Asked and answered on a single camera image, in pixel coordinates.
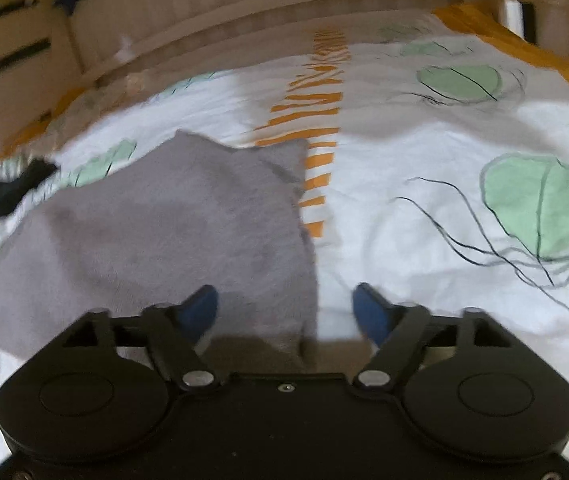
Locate white printed blanket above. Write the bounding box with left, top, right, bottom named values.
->
left=0, top=12, right=569, bottom=463

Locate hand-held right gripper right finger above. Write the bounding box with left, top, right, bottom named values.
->
left=351, top=282, right=513, bottom=391

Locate grey knit garment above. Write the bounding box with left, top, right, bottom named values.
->
left=0, top=130, right=321, bottom=376

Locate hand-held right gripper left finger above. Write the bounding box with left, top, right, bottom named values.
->
left=62, top=284, right=221, bottom=393

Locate black cloth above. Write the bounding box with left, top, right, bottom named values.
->
left=0, top=158, right=60, bottom=222

